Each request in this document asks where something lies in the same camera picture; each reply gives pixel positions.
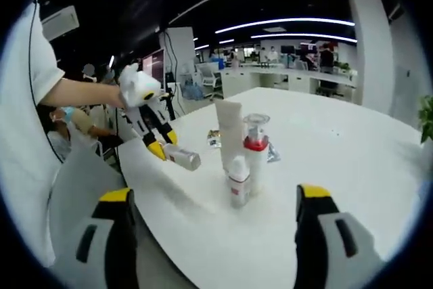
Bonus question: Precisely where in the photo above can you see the white office chair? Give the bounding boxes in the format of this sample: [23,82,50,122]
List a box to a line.
[198,64,224,101]

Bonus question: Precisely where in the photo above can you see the small red label skincare bottle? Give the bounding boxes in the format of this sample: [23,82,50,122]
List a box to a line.
[163,143,202,172]
[226,155,252,209]

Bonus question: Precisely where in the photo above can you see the white skincare tube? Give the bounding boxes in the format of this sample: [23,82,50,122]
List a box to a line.
[214,99,243,172]

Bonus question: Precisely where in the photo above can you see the ceiling air conditioner unit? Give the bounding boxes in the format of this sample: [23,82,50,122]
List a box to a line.
[39,5,81,42]

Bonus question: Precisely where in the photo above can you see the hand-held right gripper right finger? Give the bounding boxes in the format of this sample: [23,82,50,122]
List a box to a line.
[294,183,390,289]

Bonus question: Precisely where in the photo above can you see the person's white shirt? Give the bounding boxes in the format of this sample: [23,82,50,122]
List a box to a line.
[0,0,67,268]

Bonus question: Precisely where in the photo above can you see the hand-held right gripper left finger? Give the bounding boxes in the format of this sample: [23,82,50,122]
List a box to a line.
[50,187,140,289]

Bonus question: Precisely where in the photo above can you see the blue plastic sack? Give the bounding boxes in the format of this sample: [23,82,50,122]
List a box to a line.
[182,81,204,100]

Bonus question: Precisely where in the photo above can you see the person's grey trousers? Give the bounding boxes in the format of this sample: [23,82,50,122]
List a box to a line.
[47,146,128,269]

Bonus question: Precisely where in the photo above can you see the long white counter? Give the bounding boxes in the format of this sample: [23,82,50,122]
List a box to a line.
[221,62,359,100]

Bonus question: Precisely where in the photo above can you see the potted green plant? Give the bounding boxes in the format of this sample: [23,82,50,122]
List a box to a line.
[417,95,433,144]

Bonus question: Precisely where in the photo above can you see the long thin ceiling light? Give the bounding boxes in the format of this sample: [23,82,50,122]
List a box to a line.
[215,17,356,35]
[250,32,358,43]

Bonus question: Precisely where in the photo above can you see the thin black cable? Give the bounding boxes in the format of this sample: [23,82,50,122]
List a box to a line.
[28,0,65,164]

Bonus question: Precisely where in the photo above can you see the red collar skincare pump bottle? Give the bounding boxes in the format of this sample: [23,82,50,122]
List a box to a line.
[242,112,271,197]

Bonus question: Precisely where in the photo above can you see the pink screen monitor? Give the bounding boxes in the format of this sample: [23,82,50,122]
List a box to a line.
[141,48,166,83]

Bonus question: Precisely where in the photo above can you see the black tripod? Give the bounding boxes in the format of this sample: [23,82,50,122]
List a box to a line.
[158,81,177,121]

